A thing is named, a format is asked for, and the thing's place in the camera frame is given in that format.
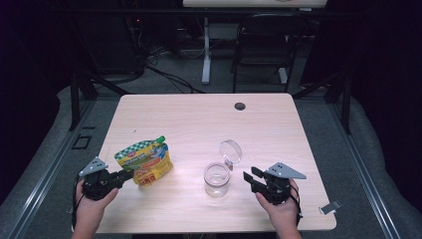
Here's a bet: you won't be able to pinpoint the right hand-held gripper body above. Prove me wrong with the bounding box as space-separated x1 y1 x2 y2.
252 161 308 204

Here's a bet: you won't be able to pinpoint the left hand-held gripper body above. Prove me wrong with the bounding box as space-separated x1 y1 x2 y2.
78 156 122 201

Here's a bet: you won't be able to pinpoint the yellow spout pouch green cap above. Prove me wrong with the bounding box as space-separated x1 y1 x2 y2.
113 134 174 187

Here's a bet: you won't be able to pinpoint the clear glass jar with lid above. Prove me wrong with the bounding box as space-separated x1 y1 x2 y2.
203 138 243 198

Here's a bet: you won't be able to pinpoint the person's right hand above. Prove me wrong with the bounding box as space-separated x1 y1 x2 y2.
255 178 302 228

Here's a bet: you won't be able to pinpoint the person's left hand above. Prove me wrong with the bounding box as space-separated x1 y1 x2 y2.
75 180 119 228

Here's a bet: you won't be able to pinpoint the dark computer case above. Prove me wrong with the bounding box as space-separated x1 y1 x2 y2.
79 13 147 76

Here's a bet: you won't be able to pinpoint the black folding chair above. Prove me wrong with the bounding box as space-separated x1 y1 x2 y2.
231 13 308 94

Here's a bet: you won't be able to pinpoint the white desk leg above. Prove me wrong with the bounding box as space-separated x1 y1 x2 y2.
201 16 213 86

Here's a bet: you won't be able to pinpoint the light wooden desk top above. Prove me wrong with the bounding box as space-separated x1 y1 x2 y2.
182 0 328 9

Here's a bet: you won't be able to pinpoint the left hand-held gripper cable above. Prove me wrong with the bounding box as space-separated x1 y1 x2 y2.
71 175 85 230

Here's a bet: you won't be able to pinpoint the hand-held gripper cable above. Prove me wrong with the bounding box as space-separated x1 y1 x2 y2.
71 175 85 230
288 183 304 227

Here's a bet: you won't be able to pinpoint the right hand-held gripper cable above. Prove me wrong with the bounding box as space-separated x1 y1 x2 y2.
288 183 304 227

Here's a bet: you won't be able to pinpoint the black rectangular floor bracket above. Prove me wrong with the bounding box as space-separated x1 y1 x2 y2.
71 133 94 150

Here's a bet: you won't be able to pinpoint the aluminium floor rail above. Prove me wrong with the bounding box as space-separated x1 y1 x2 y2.
3 99 98 239
326 103 402 239

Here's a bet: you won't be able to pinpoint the black metal frame stand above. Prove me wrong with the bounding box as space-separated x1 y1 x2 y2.
68 71 130 132
292 71 352 135

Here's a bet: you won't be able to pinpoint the black floor cables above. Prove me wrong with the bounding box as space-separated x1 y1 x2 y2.
143 64 205 95

